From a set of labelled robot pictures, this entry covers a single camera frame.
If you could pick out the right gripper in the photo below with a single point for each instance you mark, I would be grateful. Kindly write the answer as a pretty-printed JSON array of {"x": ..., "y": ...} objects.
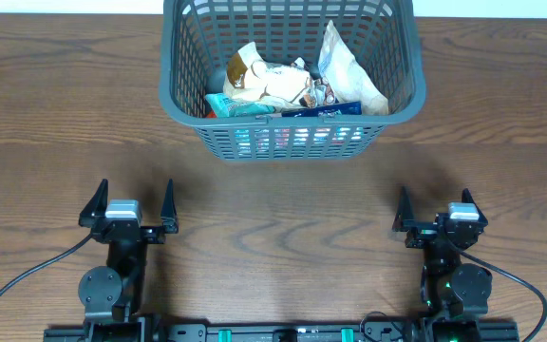
[{"x": 422, "y": 231}]

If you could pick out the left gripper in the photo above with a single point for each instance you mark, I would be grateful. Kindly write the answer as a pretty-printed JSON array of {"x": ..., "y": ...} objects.
[{"x": 168, "y": 221}]

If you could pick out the tissue pack bundle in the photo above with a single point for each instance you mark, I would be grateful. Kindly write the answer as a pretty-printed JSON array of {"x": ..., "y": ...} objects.
[{"x": 302, "y": 142}]

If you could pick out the teal snack bag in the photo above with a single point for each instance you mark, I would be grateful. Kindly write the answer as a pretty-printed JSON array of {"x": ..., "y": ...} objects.
[{"x": 225, "y": 107}]

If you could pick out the cookie pouch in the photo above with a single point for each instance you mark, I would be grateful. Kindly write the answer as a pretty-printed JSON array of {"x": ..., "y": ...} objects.
[
  {"x": 323, "y": 92},
  {"x": 249, "y": 78},
  {"x": 348, "y": 81}
]

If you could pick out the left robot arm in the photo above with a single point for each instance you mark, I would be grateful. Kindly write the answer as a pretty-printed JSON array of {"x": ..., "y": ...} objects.
[{"x": 111, "y": 294}]

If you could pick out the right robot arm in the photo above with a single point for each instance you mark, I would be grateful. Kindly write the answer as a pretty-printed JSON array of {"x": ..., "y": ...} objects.
[{"x": 456, "y": 293}]

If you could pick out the grey plastic basket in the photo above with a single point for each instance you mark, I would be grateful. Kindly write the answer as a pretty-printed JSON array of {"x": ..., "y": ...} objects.
[{"x": 200, "y": 37}]

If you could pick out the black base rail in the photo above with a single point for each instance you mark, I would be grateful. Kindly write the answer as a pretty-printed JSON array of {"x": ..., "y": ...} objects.
[{"x": 278, "y": 332}]

